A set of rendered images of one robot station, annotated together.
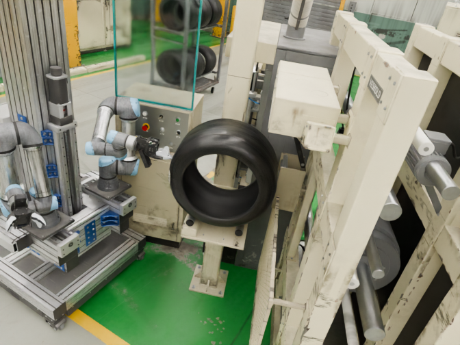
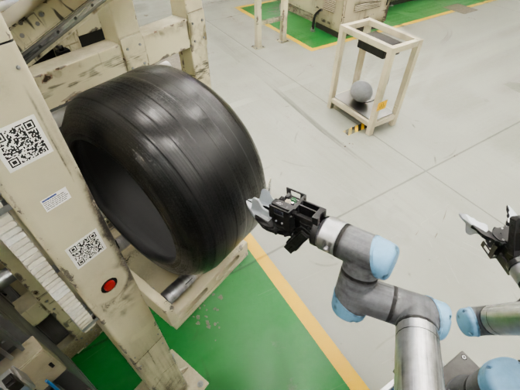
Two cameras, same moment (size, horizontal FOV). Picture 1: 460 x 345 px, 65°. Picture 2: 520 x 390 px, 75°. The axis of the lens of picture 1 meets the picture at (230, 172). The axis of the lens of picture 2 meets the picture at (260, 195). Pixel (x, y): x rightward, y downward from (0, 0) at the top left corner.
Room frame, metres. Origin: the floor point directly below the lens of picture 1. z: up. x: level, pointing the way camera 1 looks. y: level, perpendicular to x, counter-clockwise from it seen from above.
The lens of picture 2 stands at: (2.14, 0.66, 1.84)
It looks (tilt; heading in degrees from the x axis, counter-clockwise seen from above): 45 degrees down; 213
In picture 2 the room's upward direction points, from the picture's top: straight up
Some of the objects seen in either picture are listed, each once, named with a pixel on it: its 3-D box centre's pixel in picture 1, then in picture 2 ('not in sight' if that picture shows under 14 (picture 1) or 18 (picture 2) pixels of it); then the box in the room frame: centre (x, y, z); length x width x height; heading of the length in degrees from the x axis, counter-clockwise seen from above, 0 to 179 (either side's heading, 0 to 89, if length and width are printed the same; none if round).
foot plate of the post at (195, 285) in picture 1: (209, 278); (169, 388); (1.98, 0.03, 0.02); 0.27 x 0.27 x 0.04; 86
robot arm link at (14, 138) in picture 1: (8, 172); not in sight; (1.51, 1.14, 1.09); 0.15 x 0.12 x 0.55; 130
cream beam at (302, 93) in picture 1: (300, 96); not in sight; (1.58, -0.26, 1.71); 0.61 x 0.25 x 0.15; 176
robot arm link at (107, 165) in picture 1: (108, 165); not in sight; (2.04, 0.82, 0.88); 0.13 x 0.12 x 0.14; 102
